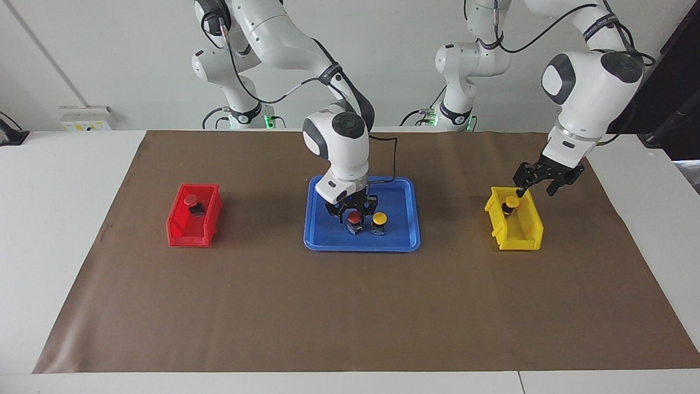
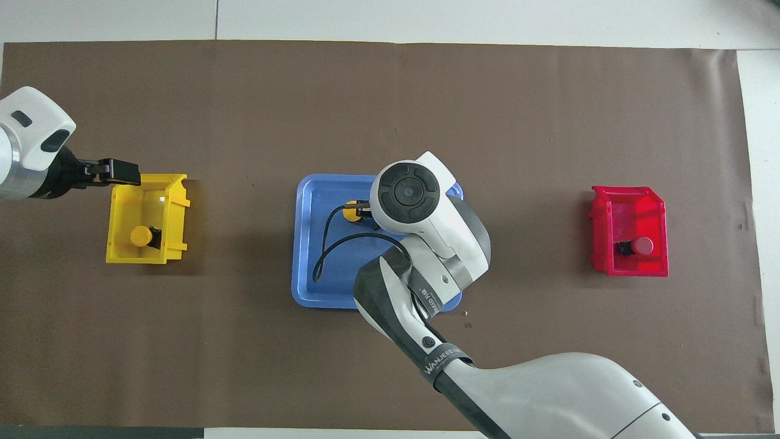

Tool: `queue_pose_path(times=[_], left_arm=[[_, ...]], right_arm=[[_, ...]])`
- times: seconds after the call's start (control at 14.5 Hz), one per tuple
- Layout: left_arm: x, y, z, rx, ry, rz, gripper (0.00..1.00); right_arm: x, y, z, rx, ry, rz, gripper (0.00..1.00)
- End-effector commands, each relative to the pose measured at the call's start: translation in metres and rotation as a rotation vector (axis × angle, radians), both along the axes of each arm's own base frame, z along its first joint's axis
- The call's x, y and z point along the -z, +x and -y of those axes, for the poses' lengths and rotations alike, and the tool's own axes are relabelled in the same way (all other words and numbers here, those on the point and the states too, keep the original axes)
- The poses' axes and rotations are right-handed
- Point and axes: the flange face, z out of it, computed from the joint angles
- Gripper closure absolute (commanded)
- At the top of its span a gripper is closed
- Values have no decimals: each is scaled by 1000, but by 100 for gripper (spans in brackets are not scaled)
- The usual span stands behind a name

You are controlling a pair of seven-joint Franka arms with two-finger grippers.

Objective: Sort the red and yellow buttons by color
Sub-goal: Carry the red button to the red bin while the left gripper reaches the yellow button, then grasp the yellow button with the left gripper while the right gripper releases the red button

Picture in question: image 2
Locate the red push button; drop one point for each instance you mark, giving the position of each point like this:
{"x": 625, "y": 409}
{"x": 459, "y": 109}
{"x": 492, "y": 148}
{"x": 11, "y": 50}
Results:
{"x": 641, "y": 246}

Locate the yellow plastic bin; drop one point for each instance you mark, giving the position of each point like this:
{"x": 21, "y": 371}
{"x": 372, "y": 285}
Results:
{"x": 125, "y": 210}

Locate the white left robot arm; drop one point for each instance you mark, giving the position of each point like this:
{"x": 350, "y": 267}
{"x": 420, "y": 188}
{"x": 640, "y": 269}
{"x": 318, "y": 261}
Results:
{"x": 27, "y": 140}

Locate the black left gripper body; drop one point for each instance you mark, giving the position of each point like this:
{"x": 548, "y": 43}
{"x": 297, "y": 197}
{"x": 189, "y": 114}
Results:
{"x": 61, "y": 174}

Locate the yellow push button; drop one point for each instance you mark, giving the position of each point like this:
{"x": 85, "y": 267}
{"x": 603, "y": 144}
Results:
{"x": 349, "y": 211}
{"x": 140, "y": 236}

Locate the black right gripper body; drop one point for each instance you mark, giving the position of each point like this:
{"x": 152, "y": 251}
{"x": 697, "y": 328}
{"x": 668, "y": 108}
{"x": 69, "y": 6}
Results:
{"x": 372, "y": 219}

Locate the red plastic bin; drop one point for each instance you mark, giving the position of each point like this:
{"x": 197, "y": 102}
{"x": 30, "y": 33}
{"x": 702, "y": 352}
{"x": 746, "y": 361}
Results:
{"x": 634, "y": 210}

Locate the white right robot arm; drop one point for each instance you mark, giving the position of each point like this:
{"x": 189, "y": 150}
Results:
{"x": 548, "y": 390}

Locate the brown table mat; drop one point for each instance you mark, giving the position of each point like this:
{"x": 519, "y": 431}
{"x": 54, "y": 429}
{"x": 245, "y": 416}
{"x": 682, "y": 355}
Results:
{"x": 518, "y": 122}

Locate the blue plastic tray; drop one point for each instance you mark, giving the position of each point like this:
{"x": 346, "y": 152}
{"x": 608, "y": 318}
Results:
{"x": 311, "y": 244}

